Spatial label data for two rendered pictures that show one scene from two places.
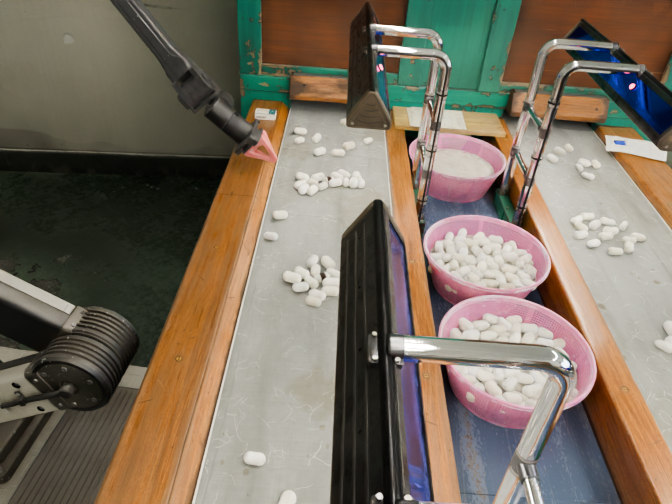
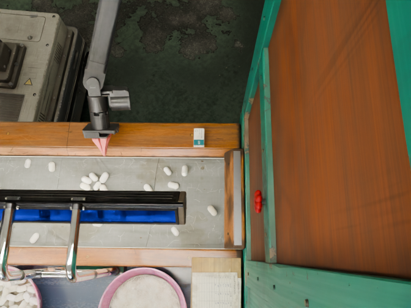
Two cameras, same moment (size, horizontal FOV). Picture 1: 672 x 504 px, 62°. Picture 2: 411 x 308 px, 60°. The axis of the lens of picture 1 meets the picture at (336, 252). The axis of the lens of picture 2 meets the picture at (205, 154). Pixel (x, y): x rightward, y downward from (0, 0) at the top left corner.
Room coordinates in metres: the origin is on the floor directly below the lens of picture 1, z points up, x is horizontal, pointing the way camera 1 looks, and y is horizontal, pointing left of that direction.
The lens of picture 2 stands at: (1.61, -0.14, 1.91)
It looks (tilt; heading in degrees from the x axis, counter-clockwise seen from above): 74 degrees down; 94
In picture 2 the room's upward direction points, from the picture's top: 3 degrees counter-clockwise
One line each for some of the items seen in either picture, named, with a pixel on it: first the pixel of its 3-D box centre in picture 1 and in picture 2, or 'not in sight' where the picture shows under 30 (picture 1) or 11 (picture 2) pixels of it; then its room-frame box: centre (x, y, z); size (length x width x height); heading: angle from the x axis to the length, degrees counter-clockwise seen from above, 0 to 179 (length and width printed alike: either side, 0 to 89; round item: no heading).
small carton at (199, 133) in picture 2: (265, 114); (199, 137); (1.56, 0.24, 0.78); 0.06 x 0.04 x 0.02; 91
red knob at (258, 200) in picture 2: not in sight; (259, 201); (1.70, -0.04, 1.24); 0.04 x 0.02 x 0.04; 91
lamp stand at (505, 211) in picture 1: (562, 145); not in sight; (1.24, -0.51, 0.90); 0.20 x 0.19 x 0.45; 1
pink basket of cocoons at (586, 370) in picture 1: (509, 364); not in sight; (0.69, -0.32, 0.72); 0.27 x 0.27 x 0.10
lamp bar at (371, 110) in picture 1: (367, 53); (52, 205); (1.24, -0.03, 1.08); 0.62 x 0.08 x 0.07; 1
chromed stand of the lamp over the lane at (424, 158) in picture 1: (394, 133); (74, 242); (1.23, -0.11, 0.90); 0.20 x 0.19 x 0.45; 1
